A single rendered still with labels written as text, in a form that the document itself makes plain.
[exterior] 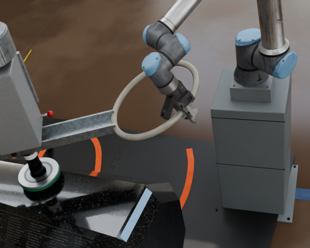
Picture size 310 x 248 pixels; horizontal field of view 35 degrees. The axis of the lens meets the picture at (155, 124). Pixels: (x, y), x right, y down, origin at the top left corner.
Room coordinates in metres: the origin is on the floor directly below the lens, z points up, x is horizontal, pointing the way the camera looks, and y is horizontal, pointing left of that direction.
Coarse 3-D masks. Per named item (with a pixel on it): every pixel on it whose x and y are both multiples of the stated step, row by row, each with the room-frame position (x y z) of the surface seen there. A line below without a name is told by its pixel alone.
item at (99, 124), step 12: (72, 120) 1.93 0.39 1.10; (84, 120) 1.93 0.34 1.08; (96, 120) 1.93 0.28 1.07; (108, 120) 1.92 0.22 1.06; (48, 132) 1.93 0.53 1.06; (60, 132) 1.92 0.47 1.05; (72, 132) 1.89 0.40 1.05; (84, 132) 1.82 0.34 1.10; (96, 132) 1.82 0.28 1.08; (108, 132) 1.82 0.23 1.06; (48, 144) 1.82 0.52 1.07; (60, 144) 1.82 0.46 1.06; (0, 156) 1.82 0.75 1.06; (12, 156) 1.82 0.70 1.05
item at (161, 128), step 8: (176, 64) 2.03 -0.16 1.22; (184, 64) 1.98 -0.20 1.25; (144, 72) 2.11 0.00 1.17; (192, 72) 1.88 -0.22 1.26; (136, 80) 2.09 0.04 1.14; (128, 88) 2.07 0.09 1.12; (192, 88) 1.78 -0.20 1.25; (120, 96) 2.03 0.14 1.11; (192, 96) 1.73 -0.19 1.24; (120, 104) 1.99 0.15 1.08; (112, 120) 1.88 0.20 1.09; (168, 120) 1.66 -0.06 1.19; (176, 120) 1.65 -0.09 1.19; (160, 128) 1.64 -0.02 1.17; (120, 136) 1.75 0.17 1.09; (128, 136) 1.70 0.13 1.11; (136, 136) 1.68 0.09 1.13; (144, 136) 1.65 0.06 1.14; (152, 136) 1.64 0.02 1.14
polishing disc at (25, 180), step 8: (40, 160) 1.96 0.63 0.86; (48, 160) 1.95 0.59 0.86; (24, 168) 1.93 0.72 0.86; (48, 168) 1.89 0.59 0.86; (56, 168) 1.88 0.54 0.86; (24, 176) 1.87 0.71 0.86; (48, 176) 1.83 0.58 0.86; (56, 176) 1.83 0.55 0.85; (24, 184) 1.81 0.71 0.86; (32, 184) 1.80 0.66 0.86; (40, 184) 1.79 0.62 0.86; (48, 184) 1.79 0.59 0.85
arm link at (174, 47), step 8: (160, 40) 1.79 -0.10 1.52; (168, 40) 1.76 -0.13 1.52; (176, 40) 1.74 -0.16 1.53; (184, 40) 1.73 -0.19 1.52; (160, 48) 1.77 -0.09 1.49; (168, 48) 1.72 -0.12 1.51; (176, 48) 1.71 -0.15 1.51; (184, 48) 1.72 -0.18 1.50; (168, 56) 1.69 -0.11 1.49; (176, 56) 1.70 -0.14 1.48; (184, 56) 1.73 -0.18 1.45
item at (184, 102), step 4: (180, 84) 1.70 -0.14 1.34; (176, 88) 1.67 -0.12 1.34; (180, 88) 1.70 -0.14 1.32; (184, 88) 1.70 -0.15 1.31; (172, 92) 1.66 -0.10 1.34; (176, 92) 1.69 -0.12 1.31; (180, 92) 1.70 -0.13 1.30; (184, 92) 1.70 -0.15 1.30; (188, 92) 1.69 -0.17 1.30; (180, 96) 1.69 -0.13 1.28; (184, 96) 1.67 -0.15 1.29; (188, 96) 1.69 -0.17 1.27; (176, 100) 1.68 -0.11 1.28; (180, 100) 1.66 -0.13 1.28; (184, 100) 1.67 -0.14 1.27; (188, 100) 1.69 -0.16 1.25; (192, 100) 1.68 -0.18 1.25; (176, 104) 1.66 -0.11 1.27; (180, 104) 1.65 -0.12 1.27; (184, 104) 1.67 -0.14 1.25; (188, 104) 1.68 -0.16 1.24; (176, 108) 1.69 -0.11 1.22; (180, 108) 1.65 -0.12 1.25
